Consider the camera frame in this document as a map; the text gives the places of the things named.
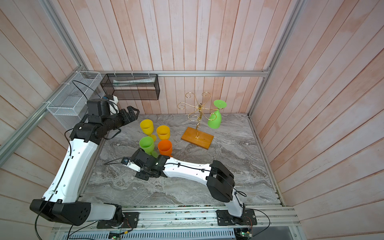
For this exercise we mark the orange wine glass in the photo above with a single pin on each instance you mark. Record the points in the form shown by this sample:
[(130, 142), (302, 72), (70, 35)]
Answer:
[(165, 147)]

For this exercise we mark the yellow wine glass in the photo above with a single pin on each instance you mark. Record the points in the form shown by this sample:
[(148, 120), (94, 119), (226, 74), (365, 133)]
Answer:
[(163, 132), (147, 127)]

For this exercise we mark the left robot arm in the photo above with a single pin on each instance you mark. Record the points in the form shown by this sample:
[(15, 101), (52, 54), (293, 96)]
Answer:
[(60, 202)]

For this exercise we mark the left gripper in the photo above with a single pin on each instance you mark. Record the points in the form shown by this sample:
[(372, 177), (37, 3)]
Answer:
[(127, 119)]

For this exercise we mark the orange wooden rack base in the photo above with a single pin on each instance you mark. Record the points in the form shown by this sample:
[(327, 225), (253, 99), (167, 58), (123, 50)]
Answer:
[(197, 138)]

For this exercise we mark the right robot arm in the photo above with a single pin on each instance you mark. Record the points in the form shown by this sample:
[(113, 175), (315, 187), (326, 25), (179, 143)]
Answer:
[(215, 176)]

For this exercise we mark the black mesh wall basket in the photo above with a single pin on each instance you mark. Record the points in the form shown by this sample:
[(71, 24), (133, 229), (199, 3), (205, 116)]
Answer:
[(132, 86)]

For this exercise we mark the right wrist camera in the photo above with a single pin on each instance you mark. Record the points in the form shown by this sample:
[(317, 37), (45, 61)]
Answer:
[(130, 164)]

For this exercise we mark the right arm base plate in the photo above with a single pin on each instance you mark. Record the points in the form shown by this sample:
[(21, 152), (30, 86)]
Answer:
[(225, 219)]

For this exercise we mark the green wine glass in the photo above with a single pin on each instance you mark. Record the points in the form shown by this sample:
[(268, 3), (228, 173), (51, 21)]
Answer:
[(215, 119), (148, 145)]

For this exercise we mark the aluminium mounting rail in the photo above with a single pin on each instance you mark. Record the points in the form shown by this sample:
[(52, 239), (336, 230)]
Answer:
[(205, 216)]

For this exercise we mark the white mesh shelf organizer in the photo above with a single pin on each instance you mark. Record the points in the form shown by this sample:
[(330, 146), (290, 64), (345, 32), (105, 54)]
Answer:
[(69, 106)]

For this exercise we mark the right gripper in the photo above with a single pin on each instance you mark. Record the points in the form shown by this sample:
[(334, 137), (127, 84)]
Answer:
[(142, 175)]

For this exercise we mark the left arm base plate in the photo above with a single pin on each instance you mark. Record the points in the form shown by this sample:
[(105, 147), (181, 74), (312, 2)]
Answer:
[(124, 220)]

